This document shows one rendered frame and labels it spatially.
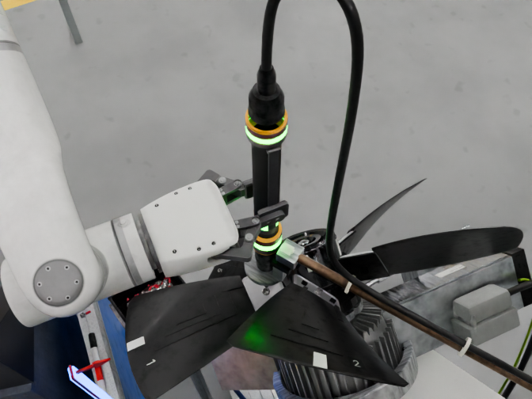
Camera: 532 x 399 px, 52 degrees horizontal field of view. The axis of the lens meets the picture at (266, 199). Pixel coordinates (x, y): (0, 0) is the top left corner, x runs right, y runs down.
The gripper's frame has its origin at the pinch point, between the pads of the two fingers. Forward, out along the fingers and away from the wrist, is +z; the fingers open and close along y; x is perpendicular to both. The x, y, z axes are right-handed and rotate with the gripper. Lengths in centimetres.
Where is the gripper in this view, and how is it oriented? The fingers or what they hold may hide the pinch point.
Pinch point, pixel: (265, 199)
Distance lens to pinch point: 68.2
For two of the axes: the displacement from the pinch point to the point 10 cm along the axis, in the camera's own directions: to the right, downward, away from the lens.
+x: 0.0, -5.2, -8.6
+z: 9.2, -3.5, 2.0
